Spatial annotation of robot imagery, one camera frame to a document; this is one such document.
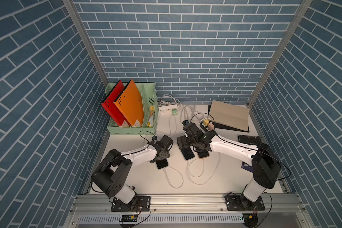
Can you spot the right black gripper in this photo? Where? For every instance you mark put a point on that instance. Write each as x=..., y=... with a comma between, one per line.
x=183, y=140

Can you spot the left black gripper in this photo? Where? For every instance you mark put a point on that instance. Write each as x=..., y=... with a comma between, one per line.
x=166, y=154

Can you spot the phone blue case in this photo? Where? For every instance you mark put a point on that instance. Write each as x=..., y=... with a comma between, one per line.
x=162, y=164

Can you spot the phone green case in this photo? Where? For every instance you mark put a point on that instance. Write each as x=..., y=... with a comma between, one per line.
x=187, y=153

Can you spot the phone pink case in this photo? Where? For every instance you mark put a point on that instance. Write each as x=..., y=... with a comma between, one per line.
x=203, y=154

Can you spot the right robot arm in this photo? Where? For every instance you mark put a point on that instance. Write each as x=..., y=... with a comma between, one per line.
x=265, y=165

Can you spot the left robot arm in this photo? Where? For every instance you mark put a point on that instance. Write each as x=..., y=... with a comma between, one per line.
x=111, y=174

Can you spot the black power strip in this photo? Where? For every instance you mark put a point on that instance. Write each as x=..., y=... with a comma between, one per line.
x=206, y=130

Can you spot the yellow charger plug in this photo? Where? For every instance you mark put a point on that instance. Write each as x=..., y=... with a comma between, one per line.
x=206, y=122

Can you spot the pink charger plug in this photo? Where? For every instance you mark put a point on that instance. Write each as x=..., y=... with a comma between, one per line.
x=211, y=126

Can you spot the white power strip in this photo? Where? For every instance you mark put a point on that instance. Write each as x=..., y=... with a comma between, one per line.
x=167, y=108

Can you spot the orange file folder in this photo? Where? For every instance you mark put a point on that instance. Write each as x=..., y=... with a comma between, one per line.
x=130, y=103

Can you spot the green plastic file basket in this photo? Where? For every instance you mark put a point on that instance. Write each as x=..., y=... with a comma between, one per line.
x=150, y=108

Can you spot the black book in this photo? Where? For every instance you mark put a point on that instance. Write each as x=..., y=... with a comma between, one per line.
x=250, y=140

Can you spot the red file folder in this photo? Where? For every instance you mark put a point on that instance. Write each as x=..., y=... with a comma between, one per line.
x=111, y=108

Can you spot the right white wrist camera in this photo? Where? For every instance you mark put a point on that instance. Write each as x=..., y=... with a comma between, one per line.
x=191, y=129

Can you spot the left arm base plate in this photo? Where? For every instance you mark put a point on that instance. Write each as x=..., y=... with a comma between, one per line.
x=138, y=203

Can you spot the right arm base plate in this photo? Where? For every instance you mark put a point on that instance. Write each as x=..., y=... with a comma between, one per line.
x=234, y=202

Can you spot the aluminium front rail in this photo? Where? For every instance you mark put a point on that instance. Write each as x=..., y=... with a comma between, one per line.
x=188, y=203

